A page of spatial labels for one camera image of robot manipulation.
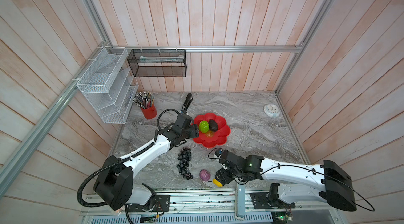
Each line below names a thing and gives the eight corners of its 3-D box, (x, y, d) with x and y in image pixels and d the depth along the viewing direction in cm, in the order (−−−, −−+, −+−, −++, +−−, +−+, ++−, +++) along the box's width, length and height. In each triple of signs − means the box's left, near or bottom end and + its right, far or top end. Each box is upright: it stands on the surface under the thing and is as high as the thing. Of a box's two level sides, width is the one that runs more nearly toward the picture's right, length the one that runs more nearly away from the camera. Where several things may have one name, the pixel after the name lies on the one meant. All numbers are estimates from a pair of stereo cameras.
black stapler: (181, 110, 112) (181, 106, 108) (189, 96, 121) (188, 92, 117) (186, 112, 111) (186, 107, 107) (193, 98, 120) (193, 93, 116)
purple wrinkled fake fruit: (199, 181, 82) (199, 178, 78) (199, 172, 85) (199, 169, 81) (209, 181, 82) (210, 178, 78) (209, 172, 85) (209, 169, 81)
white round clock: (265, 117, 108) (266, 114, 106) (261, 106, 114) (263, 103, 112) (280, 117, 108) (282, 114, 106) (275, 106, 114) (277, 103, 112)
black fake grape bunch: (176, 179, 82) (175, 176, 78) (179, 150, 93) (178, 146, 89) (192, 179, 83) (192, 176, 78) (193, 150, 93) (193, 146, 89)
